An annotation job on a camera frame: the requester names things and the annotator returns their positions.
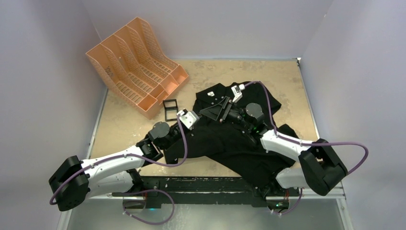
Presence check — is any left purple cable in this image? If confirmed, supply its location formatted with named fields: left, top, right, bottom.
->
left=49, top=109, right=188, bottom=226

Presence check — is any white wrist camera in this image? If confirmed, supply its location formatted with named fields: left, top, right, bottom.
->
left=177, top=109, right=200, bottom=130
left=231, top=84, right=245, bottom=103

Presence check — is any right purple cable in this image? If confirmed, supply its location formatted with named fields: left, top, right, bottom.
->
left=241, top=80, right=370, bottom=217

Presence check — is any orange plastic file organizer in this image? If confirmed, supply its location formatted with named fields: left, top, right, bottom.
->
left=86, top=17, right=189, bottom=119

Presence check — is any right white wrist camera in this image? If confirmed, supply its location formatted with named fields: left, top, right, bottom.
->
left=231, top=84, right=245, bottom=103

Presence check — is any purple cable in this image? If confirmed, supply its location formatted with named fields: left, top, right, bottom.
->
left=49, top=109, right=188, bottom=226
left=241, top=80, right=370, bottom=217

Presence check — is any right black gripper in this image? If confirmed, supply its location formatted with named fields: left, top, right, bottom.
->
left=200, top=96, right=253, bottom=130

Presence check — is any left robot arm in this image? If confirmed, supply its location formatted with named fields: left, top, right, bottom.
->
left=48, top=120, right=194, bottom=211

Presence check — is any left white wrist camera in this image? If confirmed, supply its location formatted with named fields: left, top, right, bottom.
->
left=177, top=109, right=200, bottom=130

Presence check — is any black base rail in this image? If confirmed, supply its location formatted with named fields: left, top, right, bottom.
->
left=112, top=176, right=299, bottom=208

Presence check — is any small black rectangular frame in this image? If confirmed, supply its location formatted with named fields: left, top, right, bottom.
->
left=162, top=99, right=179, bottom=122

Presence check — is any aluminium frame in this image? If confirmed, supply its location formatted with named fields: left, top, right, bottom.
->
left=57, top=176, right=354, bottom=230

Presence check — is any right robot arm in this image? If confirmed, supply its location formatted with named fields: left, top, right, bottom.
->
left=199, top=97, right=349, bottom=196

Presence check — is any black button shirt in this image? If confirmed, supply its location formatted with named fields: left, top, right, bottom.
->
left=164, top=81, right=295, bottom=188

